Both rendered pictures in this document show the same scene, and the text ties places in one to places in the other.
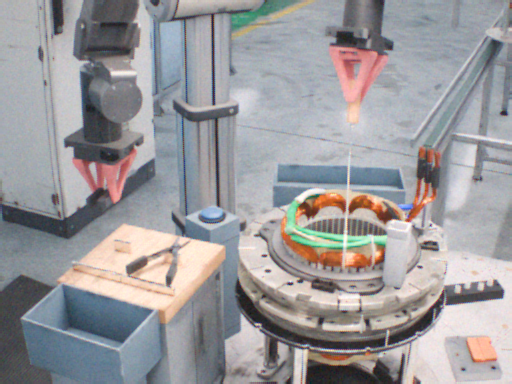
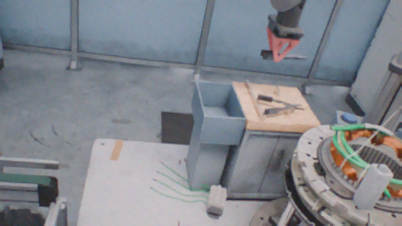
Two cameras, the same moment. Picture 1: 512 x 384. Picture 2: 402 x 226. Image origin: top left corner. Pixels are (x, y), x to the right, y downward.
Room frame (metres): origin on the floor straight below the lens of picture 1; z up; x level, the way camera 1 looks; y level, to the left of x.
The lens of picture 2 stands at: (0.30, -0.42, 1.58)
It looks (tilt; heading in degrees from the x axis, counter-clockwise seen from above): 34 degrees down; 53
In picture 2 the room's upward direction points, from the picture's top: 12 degrees clockwise
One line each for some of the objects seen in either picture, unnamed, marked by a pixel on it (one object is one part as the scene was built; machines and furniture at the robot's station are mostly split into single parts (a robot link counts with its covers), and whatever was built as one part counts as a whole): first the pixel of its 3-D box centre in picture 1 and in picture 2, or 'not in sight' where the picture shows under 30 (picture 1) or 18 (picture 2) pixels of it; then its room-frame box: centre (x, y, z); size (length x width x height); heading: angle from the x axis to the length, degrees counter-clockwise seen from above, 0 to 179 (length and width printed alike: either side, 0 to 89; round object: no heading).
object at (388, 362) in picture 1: (393, 366); not in sight; (1.03, -0.24, 0.83); 0.05 x 0.04 x 0.02; 29
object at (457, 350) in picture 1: (472, 356); not in sight; (1.09, -0.41, 0.79); 0.12 x 0.09 x 0.02; 0
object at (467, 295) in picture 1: (469, 292); not in sight; (1.31, -0.46, 0.79); 0.15 x 0.05 x 0.02; 98
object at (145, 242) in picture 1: (142, 269); (273, 106); (0.99, 0.17, 1.05); 0.20 x 0.19 x 0.02; 157
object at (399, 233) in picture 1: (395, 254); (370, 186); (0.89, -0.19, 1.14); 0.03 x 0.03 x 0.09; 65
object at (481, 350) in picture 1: (481, 349); not in sight; (1.10, -0.43, 0.80); 0.07 x 0.05 x 0.01; 0
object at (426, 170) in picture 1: (428, 171); not in sight; (1.01, -0.26, 1.21); 0.04 x 0.04 x 0.03; 65
